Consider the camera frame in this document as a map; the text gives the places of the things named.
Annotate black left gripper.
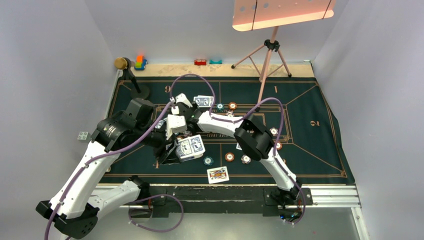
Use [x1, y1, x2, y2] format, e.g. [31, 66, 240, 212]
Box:
[134, 123, 183, 164]

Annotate face-down cards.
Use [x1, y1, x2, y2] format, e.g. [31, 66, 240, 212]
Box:
[193, 95, 215, 108]

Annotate blue playing card deck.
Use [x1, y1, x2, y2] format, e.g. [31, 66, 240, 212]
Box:
[175, 134, 206, 162]

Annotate green poker chip stack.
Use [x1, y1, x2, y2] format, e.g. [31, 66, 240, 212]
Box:
[203, 156, 214, 166]

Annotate orange poker chip stack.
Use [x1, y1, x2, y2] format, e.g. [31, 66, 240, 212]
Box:
[224, 152, 235, 162]

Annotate face-up king card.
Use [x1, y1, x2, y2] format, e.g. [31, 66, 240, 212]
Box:
[207, 166, 230, 184]

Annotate pink white poker chip stack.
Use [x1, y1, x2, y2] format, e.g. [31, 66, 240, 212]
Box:
[241, 154, 252, 164]

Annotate white blue chips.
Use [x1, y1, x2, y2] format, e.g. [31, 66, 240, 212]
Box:
[269, 127, 279, 136]

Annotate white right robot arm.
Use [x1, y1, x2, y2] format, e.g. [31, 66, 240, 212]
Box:
[167, 107, 305, 204]

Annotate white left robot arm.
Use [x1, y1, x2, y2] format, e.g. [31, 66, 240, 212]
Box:
[36, 94, 196, 240]

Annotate green poker table mat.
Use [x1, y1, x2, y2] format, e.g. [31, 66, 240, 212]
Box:
[101, 76, 355, 185]

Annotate red toy block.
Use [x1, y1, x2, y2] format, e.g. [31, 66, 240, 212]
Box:
[193, 58, 208, 66]

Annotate black microphone stand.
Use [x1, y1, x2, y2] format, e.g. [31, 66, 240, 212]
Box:
[122, 68, 150, 100]

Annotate teal toy block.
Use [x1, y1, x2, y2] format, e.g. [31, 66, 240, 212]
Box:
[209, 59, 223, 65]

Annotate colourful toy block stack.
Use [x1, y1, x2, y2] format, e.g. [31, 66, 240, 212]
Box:
[134, 55, 148, 71]

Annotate grey toy brick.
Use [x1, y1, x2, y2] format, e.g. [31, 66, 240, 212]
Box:
[77, 131, 91, 142]

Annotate pink tripod stand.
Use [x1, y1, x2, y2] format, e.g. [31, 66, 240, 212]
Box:
[231, 26, 292, 104]

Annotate pink perforated board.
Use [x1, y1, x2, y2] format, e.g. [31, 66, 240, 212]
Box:
[232, 0, 336, 32]

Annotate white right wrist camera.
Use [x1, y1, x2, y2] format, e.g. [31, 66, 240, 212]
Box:
[175, 93, 193, 108]

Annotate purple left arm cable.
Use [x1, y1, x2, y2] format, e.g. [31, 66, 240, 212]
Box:
[43, 99, 185, 240]

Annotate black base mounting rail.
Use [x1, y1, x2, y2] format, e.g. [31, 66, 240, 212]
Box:
[127, 184, 313, 218]

